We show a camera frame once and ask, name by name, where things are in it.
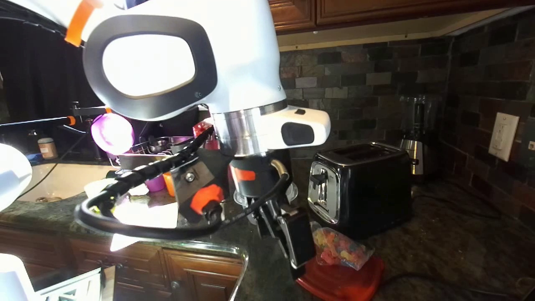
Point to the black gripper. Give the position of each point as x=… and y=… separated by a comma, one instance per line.
x=247, y=187

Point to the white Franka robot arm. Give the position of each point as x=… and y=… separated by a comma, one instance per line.
x=239, y=61

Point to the clear bag of gummy bears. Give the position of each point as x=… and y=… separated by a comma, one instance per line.
x=342, y=248

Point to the red plate with food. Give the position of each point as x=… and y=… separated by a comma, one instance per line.
x=344, y=285

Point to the black chrome toaster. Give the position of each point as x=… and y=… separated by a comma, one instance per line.
x=361, y=185

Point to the orange plastic cup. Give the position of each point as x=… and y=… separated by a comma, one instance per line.
x=168, y=185

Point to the dish rack with dishes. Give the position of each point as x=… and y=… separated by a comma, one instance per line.
x=142, y=151

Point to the purple round bowl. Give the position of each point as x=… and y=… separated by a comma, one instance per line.
x=112, y=136

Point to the wooden upper cabinet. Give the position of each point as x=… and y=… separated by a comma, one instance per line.
x=389, y=14

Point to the small white jar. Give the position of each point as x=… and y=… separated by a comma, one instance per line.
x=46, y=148

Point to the black wrist camera orange mount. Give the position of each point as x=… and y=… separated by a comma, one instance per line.
x=194, y=187

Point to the white wall outlet plate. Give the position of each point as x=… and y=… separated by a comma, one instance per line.
x=503, y=136

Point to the small wall outlet plate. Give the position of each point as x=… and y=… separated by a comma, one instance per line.
x=530, y=146

